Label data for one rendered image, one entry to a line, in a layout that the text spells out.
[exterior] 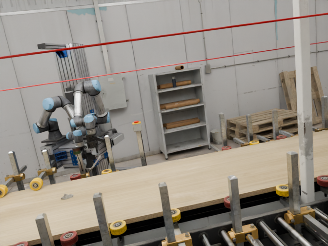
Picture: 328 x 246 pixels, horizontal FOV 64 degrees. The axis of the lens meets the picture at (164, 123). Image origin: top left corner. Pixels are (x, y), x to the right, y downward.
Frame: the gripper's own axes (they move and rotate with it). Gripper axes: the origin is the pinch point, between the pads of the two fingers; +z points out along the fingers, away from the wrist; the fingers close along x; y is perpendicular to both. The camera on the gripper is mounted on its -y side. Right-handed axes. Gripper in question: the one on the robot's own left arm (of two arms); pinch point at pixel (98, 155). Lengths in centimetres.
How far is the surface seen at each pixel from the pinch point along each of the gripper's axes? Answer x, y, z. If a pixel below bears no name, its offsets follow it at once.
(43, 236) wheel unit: 119, 12, -5
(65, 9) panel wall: -259, 42, -183
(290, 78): -293, -381, -6
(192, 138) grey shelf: -277, -149, 82
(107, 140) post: 9.6, -10.6, -13.9
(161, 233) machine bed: 97, -38, 21
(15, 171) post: 10, 64, -2
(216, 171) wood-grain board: 63, -83, 7
